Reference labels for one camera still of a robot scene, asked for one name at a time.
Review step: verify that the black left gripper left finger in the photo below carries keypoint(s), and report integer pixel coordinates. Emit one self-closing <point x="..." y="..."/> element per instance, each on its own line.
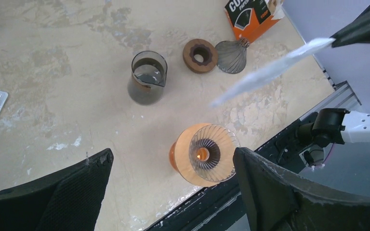
<point x="66" y="200"/>

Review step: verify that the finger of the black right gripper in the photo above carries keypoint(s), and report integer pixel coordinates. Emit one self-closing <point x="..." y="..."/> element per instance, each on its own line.
<point x="357" y="31"/>

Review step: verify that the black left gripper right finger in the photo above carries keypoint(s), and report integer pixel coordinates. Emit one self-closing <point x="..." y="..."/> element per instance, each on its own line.
<point x="277" y="199"/>

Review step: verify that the clear ribbed glass dripper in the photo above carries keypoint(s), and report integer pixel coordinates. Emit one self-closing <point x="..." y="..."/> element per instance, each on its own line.
<point x="211" y="153"/>

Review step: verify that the white paper coffee filter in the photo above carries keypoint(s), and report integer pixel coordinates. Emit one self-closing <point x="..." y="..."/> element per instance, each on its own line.
<point x="264" y="75"/>

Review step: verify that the orange glass carafe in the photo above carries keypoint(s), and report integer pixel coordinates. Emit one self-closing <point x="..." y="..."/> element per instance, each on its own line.
<point x="172" y="157"/>

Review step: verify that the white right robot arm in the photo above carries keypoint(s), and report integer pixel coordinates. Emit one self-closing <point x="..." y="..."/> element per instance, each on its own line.
<point x="338" y="125"/>

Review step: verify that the orange coffee filter box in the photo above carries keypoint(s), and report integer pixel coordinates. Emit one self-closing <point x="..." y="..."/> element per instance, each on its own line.
<point x="249" y="19"/>

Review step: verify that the grey glass carafe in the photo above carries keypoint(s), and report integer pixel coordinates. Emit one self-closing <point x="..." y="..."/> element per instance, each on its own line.
<point x="148" y="79"/>

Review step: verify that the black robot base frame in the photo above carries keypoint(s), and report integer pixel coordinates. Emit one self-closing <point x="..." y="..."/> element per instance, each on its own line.
<point x="218" y="207"/>

